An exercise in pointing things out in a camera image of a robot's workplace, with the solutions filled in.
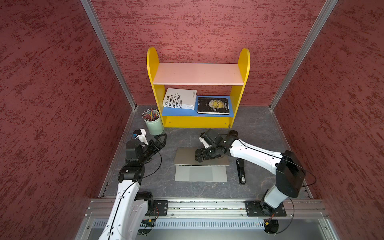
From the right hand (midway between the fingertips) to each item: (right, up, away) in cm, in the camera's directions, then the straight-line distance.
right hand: (202, 160), depth 82 cm
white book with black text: (-16, +37, +18) cm, 44 cm away
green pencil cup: (-31, +18, +17) cm, 40 cm away
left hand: (-21, +11, -5) cm, 25 cm away
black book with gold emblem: (+5, +32, +18) cm, 37 cm away
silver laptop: (-9, -7, +5) cm, 12 cm away
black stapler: (+23, -7, +3) cm, 24 cm away
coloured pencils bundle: (-34, +26, +13) cm, 44 cm away
